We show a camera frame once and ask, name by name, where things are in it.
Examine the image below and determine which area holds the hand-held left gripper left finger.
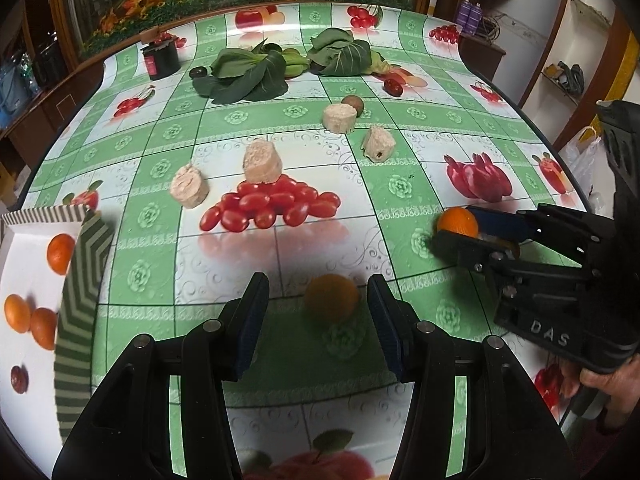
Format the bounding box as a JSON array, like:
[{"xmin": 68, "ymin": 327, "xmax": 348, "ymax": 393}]
[{"xmin": 51, "ymin": 272, "xmax": 271, "ymax": 480}]

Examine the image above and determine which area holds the orange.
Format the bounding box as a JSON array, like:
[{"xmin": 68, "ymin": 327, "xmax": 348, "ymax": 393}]
[
  {"xmin": 4, "ymin": 294, "xmax": 32, "ymax": 334},
  {"xmin": 436, "ymin": 207, "xmax": 480, "ymax": 239},
  {"xmin": 305, "ymin": 274, "xmax": 360, "ymax": 323},
  {"xmin": 30, "ymin": 307, "xmax": 60, "ymax": 351},
  {"xmin": 46, "ymin": 233, "xmax": 77, "ymax": 276}
]

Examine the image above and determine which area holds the white plastic bag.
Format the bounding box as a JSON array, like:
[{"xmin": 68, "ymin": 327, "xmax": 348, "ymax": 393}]
[{"xmin": 562, "ymin": 127, "xmax": 603, "ymax": 196}]

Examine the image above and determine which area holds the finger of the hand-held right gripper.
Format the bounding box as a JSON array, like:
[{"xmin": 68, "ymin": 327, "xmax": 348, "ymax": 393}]
[
  {"xmin": 465, "ymin": 203, "xmax": 617, "ymax": 267},
  {"xmin": 431, "ymin": 231, "xmax": 587, "ymax": 307}
]

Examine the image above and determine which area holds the dark jar with red label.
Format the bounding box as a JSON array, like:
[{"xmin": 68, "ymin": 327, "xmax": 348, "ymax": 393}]
[{"xmin": 141, "ymin": 27, "xmax": 181, "ymax": 80}]

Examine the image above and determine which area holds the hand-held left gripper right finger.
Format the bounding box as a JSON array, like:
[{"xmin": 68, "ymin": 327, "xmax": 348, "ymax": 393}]
[{"xmin": 367, "ymin": 275, "xmax": 571, "ymax": 480}]

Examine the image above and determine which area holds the person's right hand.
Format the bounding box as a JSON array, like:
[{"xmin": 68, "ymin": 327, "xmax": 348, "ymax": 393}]
[{"xmin": 559, "ymin": 352, "xmax": 640, "ymax": 432}]

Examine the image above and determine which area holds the fruit printed green tablecloth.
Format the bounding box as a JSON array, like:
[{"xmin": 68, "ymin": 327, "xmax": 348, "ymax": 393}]
[{"xmin": 20, "ymin": 2, "xmax": 591, "ymax": 480}]

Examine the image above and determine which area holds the beige round food chunk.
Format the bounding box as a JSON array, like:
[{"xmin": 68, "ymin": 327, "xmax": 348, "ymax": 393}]
[
  {"xmin": 170, "ymin": 164, "xmax": 210, "ymax": 209},
  {"xmin": 322, "ymin": 102, "xmax": 360, "ymax": 135},
  {"xmin": 243, "ymin": 140, "xmax": 283, "ymax": 184},
  {"xmin": 361, "ymin": 126, "xmax": 396, "ymax": 162}
]

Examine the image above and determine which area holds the white tray with striped rim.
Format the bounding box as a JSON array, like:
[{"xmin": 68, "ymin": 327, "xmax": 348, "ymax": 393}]
[{"xmin": 0, "ymin": 205, "xmax": 116, "ymax": 443}]

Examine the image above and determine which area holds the bok choy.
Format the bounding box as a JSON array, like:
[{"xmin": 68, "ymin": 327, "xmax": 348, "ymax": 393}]
[
  {"xmin": 194, "ymin": 40, "xmax": 311, "ymax": 105},
  {"xmin": 306, "ymin": 27, "xmax": 401, "ymax": 77}
]

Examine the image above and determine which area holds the blue plastic bag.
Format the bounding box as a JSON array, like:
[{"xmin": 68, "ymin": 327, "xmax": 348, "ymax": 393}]
[{"xmin": 0, "ymin": 50, "xmax": 41, "ymax": 111}]

